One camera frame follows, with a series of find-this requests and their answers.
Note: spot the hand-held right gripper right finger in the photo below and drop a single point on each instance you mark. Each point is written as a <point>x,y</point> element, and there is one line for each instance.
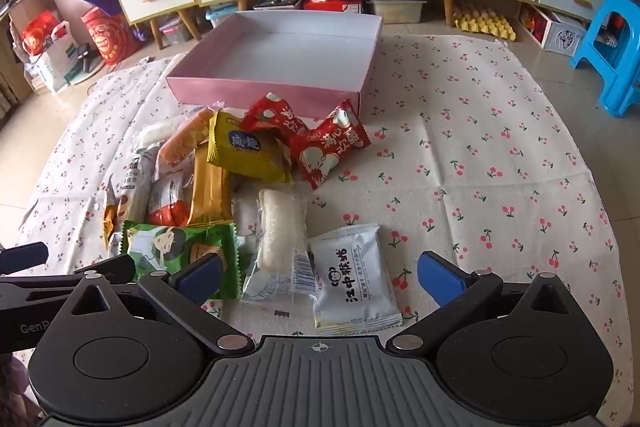
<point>440,279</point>

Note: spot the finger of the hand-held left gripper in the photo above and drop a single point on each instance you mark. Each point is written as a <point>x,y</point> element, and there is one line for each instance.
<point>112,268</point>
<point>25,254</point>

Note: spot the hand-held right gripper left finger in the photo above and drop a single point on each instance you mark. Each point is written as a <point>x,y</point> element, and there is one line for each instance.
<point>200,279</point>

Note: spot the green snack packet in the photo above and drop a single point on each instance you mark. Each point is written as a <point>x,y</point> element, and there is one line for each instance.
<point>170,247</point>

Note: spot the small brown snack packet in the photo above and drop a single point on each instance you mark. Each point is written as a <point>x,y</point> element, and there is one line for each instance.
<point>109,219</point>

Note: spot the orange silver snack packet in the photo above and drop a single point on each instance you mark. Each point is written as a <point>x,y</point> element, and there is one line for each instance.
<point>167,207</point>

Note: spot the white cake packet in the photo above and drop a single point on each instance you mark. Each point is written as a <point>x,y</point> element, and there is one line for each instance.
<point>132,187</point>

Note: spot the golden snack packet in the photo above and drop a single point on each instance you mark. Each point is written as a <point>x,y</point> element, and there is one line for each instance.
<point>210,192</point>

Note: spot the white grey snack packet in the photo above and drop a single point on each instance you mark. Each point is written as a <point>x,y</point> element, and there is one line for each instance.
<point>350,287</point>

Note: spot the yellow biscuit packet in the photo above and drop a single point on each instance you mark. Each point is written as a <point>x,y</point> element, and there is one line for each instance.
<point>245,152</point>

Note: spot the clear wafer packet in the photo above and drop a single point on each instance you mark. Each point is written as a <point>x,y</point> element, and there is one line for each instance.
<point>185,142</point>

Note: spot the red snack packet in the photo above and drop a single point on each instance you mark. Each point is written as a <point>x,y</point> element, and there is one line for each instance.
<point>275,117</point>
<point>325,147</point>

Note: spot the pink cardboard box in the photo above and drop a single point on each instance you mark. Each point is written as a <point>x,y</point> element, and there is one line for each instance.
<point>280,57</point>

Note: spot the white shopping bag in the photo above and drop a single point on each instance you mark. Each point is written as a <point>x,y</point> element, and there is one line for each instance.
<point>50,67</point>

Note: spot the black device on white base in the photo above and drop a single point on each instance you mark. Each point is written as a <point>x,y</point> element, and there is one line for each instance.
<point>82,57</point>

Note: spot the red gift bag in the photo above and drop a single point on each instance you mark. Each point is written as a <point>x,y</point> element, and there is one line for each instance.
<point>37,32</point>
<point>107,39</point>

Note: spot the small clear storage bin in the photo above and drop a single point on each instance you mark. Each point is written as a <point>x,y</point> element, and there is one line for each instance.
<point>175,32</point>

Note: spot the yellow egg tray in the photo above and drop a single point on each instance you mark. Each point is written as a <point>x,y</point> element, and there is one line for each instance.
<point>480,22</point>

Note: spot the blue lidded storage bin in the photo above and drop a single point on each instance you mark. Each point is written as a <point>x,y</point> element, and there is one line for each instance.
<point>220,14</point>

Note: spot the large clear storage bin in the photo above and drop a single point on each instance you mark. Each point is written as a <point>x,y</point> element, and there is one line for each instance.
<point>400,12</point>

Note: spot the white plastic crate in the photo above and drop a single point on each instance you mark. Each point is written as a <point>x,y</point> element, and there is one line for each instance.
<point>560,37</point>

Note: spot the grey lidded storage bin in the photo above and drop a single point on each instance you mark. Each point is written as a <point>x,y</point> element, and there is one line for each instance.
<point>277,2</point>

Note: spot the blue plastic stool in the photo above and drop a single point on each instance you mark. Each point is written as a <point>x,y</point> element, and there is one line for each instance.
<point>617,22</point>

